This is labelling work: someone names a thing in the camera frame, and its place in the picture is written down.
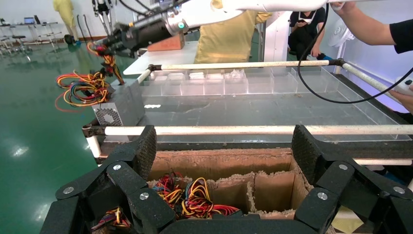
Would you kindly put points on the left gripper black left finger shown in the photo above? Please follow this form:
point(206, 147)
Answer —
point(125, 181)

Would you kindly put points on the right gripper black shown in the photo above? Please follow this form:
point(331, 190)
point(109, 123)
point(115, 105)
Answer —
point(145, 34)

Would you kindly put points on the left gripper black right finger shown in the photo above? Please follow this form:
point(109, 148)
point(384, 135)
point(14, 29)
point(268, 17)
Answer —
point(335, 176)

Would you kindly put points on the white hand controller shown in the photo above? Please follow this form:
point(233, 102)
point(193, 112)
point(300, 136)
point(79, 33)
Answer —
point(403, 86)

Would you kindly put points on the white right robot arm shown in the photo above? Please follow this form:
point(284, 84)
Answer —
point(226, 9)

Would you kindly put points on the operator right forearm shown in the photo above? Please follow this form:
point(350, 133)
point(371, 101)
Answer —
point(371, 29)

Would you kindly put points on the operator left hand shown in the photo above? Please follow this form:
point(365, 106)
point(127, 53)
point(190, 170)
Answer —
point(405, 100)

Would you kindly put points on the operator right hand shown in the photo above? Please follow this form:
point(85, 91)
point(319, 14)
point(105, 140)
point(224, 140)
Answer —
point(343, 7)

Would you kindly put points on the background robot with black arms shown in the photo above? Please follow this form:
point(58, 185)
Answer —
point(102, 13)

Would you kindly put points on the yellow paper sheet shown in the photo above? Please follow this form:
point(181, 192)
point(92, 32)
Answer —
point(347, 224)

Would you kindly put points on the orange brown box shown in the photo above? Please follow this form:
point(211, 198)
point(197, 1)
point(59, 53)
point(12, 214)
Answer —
point(167, 43)

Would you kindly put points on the person in yellow shirt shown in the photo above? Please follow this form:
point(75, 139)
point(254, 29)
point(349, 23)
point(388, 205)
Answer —
point(226, 38)
point(66, 13)

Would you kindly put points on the laptop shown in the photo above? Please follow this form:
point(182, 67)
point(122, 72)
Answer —
point(29, 20)

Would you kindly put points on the black stool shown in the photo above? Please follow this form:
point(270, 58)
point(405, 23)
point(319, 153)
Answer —
point(18, 40)

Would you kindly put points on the worn brown cardboard box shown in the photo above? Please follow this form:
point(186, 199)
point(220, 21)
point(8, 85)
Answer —
point(226, 161)

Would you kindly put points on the clear acrylic divided tray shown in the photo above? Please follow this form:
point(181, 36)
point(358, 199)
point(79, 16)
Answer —
point(258, 106)

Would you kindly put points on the white fan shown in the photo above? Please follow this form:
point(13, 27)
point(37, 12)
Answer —
point(342, 32)

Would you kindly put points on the seated person in black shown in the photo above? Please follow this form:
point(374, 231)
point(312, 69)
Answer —
point(305, 32)

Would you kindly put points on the white robot column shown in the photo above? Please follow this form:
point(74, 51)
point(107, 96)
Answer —
point(277, 35)

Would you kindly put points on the white pipe frame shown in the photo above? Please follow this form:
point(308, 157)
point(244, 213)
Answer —
point(226, 130)

